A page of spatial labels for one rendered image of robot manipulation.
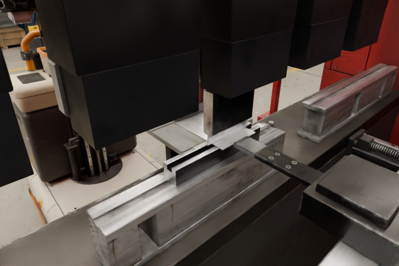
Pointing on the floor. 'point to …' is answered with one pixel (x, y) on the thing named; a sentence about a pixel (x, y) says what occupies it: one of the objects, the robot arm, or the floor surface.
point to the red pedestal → (273, 100)
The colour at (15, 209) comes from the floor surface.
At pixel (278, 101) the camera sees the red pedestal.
